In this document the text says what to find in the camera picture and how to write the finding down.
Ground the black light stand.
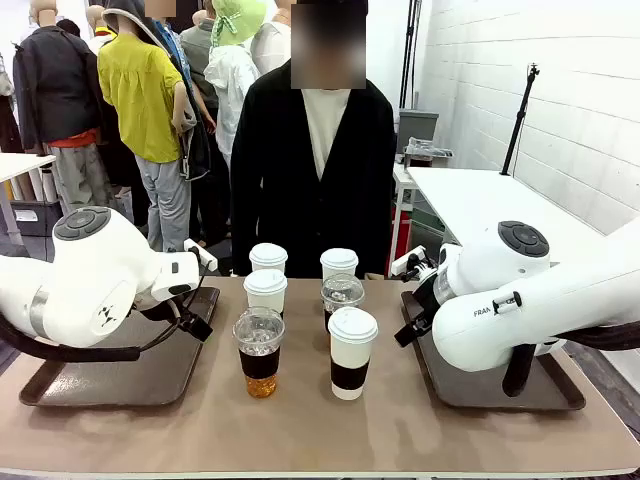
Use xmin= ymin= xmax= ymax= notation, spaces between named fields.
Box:
xmin=398 ymin=0 xmax=422 ymax=110

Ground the small white table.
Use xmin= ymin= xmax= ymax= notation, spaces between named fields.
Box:
xmin=388 ymin=162 xmax=421 ymax=279

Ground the clear plastic iced coffee cup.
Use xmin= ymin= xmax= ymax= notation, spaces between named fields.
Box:
xmin=320 ymin=273 xmax=366 ymax=334
xmin=232 ymin=306 xmax=286 ymax=399

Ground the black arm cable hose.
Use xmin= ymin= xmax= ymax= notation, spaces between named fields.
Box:
xmin=0 ymin=247 xmax=211 ymax=364
xmin=501 ymin=319 xmax=640 ymax=399

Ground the white side table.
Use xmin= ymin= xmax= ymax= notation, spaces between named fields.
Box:
xmin=0 ymin=152 xmax=57 ymax=246

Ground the bystander in blue shirt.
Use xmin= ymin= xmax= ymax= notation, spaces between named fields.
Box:
xmin=144 ymin=0 xmax=224 ymax=246

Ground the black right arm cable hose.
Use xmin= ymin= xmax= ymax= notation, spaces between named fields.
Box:
xmin=501 ymin=319 xmax=640 ymax=399

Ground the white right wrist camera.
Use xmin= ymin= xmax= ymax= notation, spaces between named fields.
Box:
xmin=389 ymin=244 xmax=429 ymax=277

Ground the pile of grey clutter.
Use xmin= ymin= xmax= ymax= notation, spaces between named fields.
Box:
xmin=403 ymin=136 xmax=455 ymax=169

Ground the person's right forearm black sleeve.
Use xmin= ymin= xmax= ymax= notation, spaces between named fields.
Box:
xmin=230 ymin=184 xmax=264 ymax=277

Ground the dark brown plastic tray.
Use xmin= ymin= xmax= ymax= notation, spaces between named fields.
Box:
xmin=399 ymin=290 xmax=587 ymax=411
xmin=18 ymin=286 xmax=221 ymax=408

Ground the grey box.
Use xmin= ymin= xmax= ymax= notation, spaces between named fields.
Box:
xmin=397 ymin=108 xmax=440 ymax=154

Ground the green bin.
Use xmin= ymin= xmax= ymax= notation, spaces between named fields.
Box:
xmin=409 ymin=199 xmax=446 ymax=234

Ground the person in black jacket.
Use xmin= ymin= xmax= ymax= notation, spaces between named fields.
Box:
xmin=230 ymin=0 xmax=399 ymax=280

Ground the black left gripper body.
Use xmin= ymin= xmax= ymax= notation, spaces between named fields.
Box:
xmin=133 ymin=285 xmax=204 ymax=322

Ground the large white table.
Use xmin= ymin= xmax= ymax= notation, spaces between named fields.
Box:
xmin=407 ymin=166 xmax=609 ymax=251

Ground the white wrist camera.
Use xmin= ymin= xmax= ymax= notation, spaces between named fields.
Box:
xmin=389 ymin=244 xmax=429 ymax=277
xmin=183 ymin=238 xmax=220 ymax=273

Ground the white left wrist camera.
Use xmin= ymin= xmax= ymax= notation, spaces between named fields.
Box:
xmin=183 ymin=238 xmax=220 ymax=273

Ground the grey bucket hat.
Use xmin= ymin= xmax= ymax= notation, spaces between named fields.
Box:
xmin=102 ymin=0 xmax=171 ymax=51

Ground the mannequin in grey shirt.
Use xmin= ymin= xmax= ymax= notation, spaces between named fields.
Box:
xmin=179 ymin=9 xmax=221 ymax=109

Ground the tall white cup black sleeve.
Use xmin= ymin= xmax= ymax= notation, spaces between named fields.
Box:
xmin=327 ymin=306 xmax=379 ymax=401

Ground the mannequin in white shirt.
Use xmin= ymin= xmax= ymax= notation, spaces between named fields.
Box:
xmin=203 ymin=42 xmax=261 ymax=169

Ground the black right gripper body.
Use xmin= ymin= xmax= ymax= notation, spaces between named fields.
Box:
xmin=411 ymin=272 xmax=444 ymax=327

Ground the black tripod pole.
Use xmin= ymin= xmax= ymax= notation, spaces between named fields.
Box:
xmin=499 ymin=62 xmax=541 ymax=177

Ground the mannequin in pale top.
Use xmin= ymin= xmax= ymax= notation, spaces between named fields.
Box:
xmin=249 ymin=0 xmax=292 ymax=76

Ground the red box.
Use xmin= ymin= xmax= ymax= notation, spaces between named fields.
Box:
xmin=393 ymin=208 xmax=414 ymax=275

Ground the person's left forearm black sleeve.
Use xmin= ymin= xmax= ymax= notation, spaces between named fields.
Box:
xmin=367 ymin=184 xmax=398 ymax=279

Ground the dark storage bin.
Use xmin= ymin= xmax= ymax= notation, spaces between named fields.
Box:
xmin=9 ymin=199 xmax=64 ymax=237

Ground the green sun hat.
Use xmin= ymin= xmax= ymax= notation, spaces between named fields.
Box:
xmin=210 ymin=0 xmax=268 ymax=47

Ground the white paper cup white lid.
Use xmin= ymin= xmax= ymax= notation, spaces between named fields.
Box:
xmin=243 ymin=268 xmax=289 ymax=316
xmin=248 ymin=242 xmax=289 ymax=275
xmin=319 ymin=247 xmax=360 ymax=280

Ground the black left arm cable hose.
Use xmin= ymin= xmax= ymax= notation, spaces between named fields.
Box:
xmin=0 ymin=247 xmax=211 ymax=364

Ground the mannequin with red yellow collar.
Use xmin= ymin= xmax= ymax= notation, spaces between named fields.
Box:
xmin=85 ymin=4 xmax=117 ymax=54

